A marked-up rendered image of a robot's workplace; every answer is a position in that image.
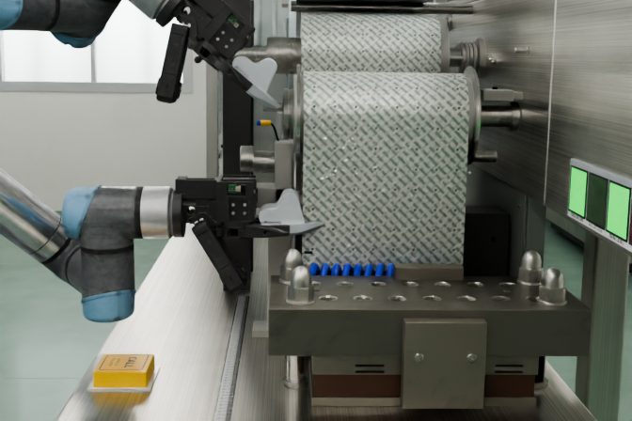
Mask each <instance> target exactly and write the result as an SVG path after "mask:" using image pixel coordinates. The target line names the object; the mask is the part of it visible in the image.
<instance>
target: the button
mask: <svg viewBox="0 0 632 421"><path fill-rule="evenodd" d="M153 370H154V354H105V355H104V356H103V358H102V360H101V361H100V363H99V364H98V365H97V367H96V369H95V370H94V372H93V387H147V386H148V384H149V381H150V378H151V375H152V373H153Z"/></svg>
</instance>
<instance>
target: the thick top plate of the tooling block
mask: <svg viewBox="0 0 632 421"><path fill-rule="evenodd" d="M279 278H280V275H271V283H270V296H269V308H268V355H269V356H402V349H403V318H484V319H485V321H486V322H487V336H486V355H485V356H589V353H590V339H591V325H592V310H591V309H590V308H589V307H588V306H587V305H585V304H584V303H582V302H581V301H580V300H579V299H578V298H577V297H576V296H575V295H574V294H572V293H571V292H570V291H569V290H568V289H566V290H565V300H566V302H567V303H566V305H561V306H551V305H545V304H539V303H538V302H537V298H538V297H539V287H540V286H541V285H540V286H529V285H523V284H520V283H518V282H517V278H518V276H464V279H463V280H395V278H394V276H368V275H312V276H311V284H312V285H313V286H314V298H315V303H313V304H306V305H296V304H289V303H287V302H286V299H287V298H288V284H283V283H280V282H279Z"/></svg>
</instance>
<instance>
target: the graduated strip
mask: <svg viewBox="0 0 632 421"><path fill-rule="evenodd" d="M249 297H250V296H238V297H237V302H236V306H235V311H234V316H233V321H232V325H231V329H230V334H229V343H228V347H227V352H226V357H225V362H224V366H223V371H222V376H221V381H220V385H219V389H218V394H217V399H216V403H215V408H214V413H213V421H230V419H231V414H232V407H233V401H234V395H235V389H236V383H237V377H238V370H239V365H240V358H241V351H242V346H243V339H244V333H245V322H246V315H247V309H248V303H249Z"/></svg>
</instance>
